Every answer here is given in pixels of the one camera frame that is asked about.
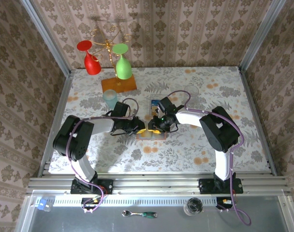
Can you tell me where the white slotted cable duct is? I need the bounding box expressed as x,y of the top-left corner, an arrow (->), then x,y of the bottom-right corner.
35,195 -> 235,207

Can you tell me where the aluminium frame post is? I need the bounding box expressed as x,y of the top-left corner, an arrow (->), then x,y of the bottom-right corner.
238,0 -> 282,71
19,0 -> 72,77

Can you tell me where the clear glass jar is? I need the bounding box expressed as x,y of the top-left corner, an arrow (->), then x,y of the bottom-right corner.
183,197 -> 204,217

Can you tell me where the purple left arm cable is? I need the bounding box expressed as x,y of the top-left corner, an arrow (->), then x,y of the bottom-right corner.
66,98 -> 140,214

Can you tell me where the ratchet wrench green handle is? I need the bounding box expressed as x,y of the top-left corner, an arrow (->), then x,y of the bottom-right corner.
121,209 -> 158,218

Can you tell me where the floral print tablecloth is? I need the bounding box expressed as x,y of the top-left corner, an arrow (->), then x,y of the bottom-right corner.
48,66 -> 270,174

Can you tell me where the black connector block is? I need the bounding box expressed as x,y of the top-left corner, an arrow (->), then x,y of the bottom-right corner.
81,197 -> 102,210
216,197 -> 235,210

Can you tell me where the gold glass rack wooden base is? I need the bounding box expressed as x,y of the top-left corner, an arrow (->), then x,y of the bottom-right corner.
90,25 -> 138,94

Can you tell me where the red wine glass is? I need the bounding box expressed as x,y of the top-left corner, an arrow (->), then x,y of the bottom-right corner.
76,40 -> 102,76

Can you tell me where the frosted blue tumbler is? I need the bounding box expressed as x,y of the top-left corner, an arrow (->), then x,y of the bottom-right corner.
102,89 -> 119,108

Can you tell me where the blue white plastic connector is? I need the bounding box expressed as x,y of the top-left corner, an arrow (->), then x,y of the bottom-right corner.
37,198 -> 53,212

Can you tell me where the green wine glass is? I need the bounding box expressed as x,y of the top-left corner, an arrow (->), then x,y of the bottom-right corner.
112,43 -> 133,80

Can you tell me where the aluminium side rail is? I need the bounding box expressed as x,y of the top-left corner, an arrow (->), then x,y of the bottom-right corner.
237,66 -> 279,176
37,70 -> 74,178

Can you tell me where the aluminium front rail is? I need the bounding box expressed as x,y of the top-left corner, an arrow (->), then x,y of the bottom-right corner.
26,171 -> 293,196

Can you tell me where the clear drinking glass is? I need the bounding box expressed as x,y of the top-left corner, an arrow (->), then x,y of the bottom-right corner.
184,84 -> 200,99

